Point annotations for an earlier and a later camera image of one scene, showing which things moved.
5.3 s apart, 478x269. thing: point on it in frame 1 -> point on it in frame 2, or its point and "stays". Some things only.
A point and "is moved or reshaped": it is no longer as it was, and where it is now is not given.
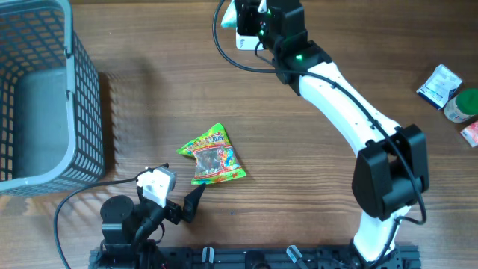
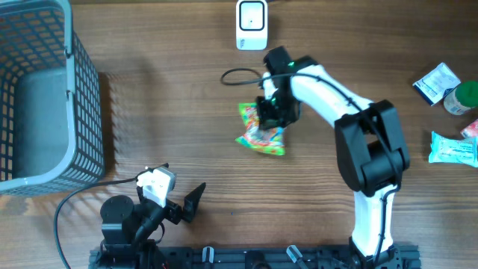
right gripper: [245, 18] -> [267, 120]
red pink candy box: [470, 134] stays
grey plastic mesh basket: [51, 114] stays
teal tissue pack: [230, 19] -> [462, 151]
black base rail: [246, 258] stays
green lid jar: [462, 107] is moved or reshaped
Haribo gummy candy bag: [216, 160] -> [270, 140]
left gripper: [190, 204] stays
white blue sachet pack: [435, 90] is moved or reshaped
